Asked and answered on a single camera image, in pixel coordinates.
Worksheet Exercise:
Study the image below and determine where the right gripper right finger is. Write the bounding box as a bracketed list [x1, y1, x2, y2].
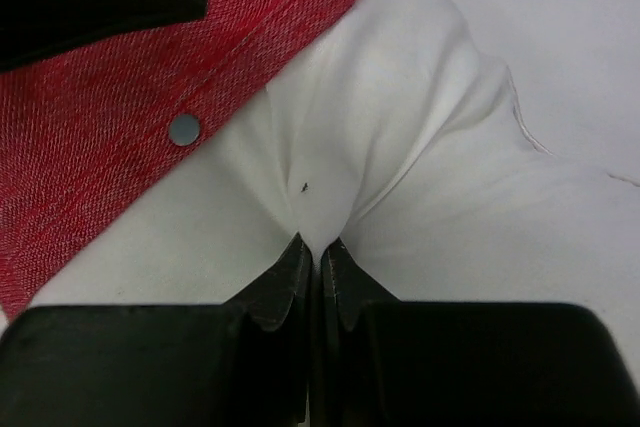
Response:
[319, 242, 639, 426]

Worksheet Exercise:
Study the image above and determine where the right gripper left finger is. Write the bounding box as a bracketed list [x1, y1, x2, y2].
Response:
[1, 238, 311, 426]

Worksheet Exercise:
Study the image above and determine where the red navy pillowcase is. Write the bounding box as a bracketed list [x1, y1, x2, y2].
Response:
[1, 0, 357, 325]

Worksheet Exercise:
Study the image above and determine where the white pillow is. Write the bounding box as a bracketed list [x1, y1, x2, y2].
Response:
[34, 0, 639, 360]

